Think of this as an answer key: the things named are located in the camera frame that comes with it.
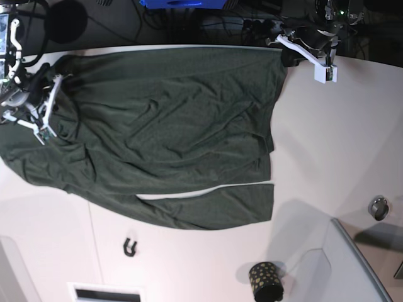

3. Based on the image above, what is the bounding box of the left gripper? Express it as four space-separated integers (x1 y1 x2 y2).
266 26 342 67

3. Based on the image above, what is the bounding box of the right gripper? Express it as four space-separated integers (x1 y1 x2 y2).
1 63 72 134

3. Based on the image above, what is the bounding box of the dark green t-shirt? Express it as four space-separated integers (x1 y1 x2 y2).
1 48 287 230

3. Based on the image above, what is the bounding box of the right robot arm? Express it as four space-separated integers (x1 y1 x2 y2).
1 1 68 145

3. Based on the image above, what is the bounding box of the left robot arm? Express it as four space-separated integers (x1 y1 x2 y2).
264 1 364 69

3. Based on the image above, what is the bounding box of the black round stool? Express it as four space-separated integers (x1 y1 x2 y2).
44 0 88 44

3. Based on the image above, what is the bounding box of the blue plastic box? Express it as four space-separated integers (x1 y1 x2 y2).
139 0 226 9

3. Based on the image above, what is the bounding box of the round metal table grommet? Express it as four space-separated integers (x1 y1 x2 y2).
368 195 390 221

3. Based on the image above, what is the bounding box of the small black plastic clip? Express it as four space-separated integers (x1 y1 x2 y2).
123 238 137 257

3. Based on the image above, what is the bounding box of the white rectangular table slot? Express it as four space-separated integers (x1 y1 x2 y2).
67 282 147 302

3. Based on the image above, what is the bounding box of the black cup with gold dots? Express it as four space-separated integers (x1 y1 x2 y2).
249 262 284 302

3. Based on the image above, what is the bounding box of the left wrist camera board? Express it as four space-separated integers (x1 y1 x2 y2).
314 65 338 84

